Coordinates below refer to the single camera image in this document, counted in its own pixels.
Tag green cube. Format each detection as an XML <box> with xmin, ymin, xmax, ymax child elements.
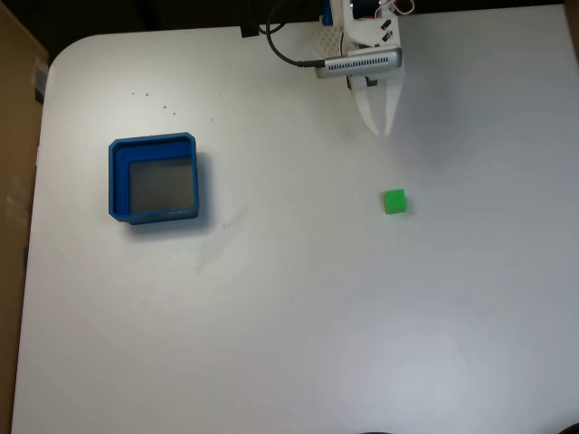
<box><xmin>382</xmin><ymin>188</ymin><xmax>409</xmax><ymax>215</ymax></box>

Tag blue plastic box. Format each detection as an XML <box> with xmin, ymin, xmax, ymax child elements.
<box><xmin>108</xmin><ymin>131</ymin><xmax>202</xmax><ymax>227</ymax></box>

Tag silver camera box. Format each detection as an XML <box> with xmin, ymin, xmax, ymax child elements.
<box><xmin>314</xmin><ymin>46</ymin><xmax>404</xmax><ymax>81</ymax></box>

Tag white perforated base plate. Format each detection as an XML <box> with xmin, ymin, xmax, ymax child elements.
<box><xmin>311</xmin><ymin>17</ymin><xmax>350</xmax><ymax>60</ymax></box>

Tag black camera cable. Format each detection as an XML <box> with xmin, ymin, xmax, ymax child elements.
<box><xmin>257</xmin><ymin>0</ymin><xmax>327</xmax><ymax>70</ymax></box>

